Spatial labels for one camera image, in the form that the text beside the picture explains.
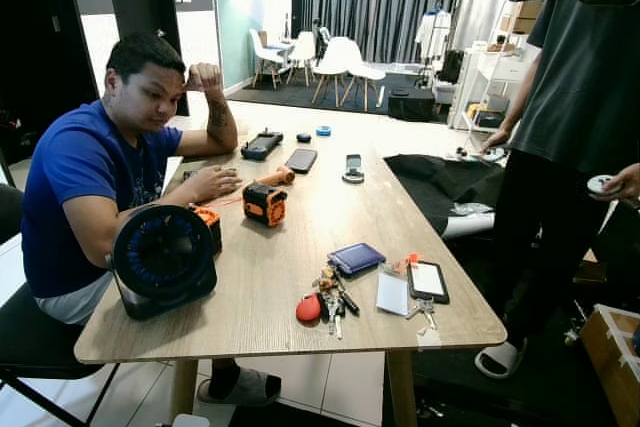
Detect phone on round stand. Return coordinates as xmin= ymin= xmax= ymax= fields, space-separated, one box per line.
xmin=342 ymin=154 xmax=366 ymax=184

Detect white card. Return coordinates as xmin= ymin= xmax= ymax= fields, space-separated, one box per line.
xmin=376 ymin=272 xmax=411 ymax=316

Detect white shelf unit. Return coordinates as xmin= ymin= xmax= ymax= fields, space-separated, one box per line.
xmin=450 ymin=42 xmax=536 ymax=133

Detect orange cylinder handle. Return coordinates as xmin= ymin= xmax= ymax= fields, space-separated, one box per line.
xmin=258 ymin=167 xmax=297 ymax=188

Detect black handheld controller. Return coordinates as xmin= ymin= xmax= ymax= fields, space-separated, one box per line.
xmin=240 ymin=130 xmax=284 ymax=161

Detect black chair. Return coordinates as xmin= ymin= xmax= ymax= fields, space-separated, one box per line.
xmin=0 ymin=182 xmax=121 ymax=418

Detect cardboard box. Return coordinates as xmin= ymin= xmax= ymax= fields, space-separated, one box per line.
xmin=580 ymin=305 xmax=640 ymax=427

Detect small silver keys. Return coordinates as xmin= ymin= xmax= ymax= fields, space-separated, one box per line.
xmin=408 ymin=299 xmax=439 ymax=336

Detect standing person dark shirt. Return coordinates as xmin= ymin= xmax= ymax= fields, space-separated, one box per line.
xmin=475 ymin=0 xmax=640 ymax=380

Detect key bunch with red fob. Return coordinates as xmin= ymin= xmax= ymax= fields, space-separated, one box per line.
xmin=296 ymin=265 xmax=361 ymax=340

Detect blue wallet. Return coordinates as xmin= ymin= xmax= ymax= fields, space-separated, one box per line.
xmin=328 ymin=243 xmax=387 ymax=278

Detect white hanging shirt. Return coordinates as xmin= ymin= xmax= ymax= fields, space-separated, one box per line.
xmin=415 ymin=9 xmax=453 ymax=60

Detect clear plastic bag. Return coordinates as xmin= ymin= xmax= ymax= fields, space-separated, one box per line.
xmin=445 ymin=202 xmax=496 ymax=240

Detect white ring controller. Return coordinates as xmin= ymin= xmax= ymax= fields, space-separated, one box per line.
xmin=445 ymin=145 xmax=509 ymax=164

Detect small orange black device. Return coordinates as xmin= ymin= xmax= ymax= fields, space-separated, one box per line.
xmin=193 ymin=205 xmax=224 ymax=254

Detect black box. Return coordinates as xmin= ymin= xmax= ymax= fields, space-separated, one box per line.
xmin=388 ymin=87 xmax=436 ymax=123

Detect dark rug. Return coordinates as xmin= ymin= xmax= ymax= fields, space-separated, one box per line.
xmin=232 ymin=72 xmax=451 ymax=123

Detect black round fan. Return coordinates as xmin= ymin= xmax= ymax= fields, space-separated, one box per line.
xmin=110 ymin=205 xmax=220 ymax=322

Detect black cloth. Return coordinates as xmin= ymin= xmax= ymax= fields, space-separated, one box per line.
xmin=385 ymin=154 xmax=511 ymax=238

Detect boxy orange black device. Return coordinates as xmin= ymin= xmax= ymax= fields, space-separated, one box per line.
xmin=243 ymin=181 xmax=289 ymax=228

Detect white chair wooden legs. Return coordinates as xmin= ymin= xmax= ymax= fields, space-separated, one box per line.
xmin=248 ymin=29 xmax=291 ymax=88
xmin=285 ymin=30 xmax=319 ymax=86
xmin=310 ymin=37 xmax=386 ymax=111

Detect white round controller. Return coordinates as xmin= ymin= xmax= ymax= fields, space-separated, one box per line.
xmin=587 ymin=175 xmax=619 ymax=196

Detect seated person blue shirt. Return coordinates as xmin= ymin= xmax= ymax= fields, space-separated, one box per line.
xmin=20 ymin=32 xmax=283 ymax=408

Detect black device white screen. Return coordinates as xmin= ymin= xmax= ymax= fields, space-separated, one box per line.
xmin=406 ymin=260 xmax=451 ymax=305

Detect black smartphone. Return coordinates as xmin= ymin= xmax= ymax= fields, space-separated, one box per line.
xmin=285 ymin=148 xmax=319 ymax=174

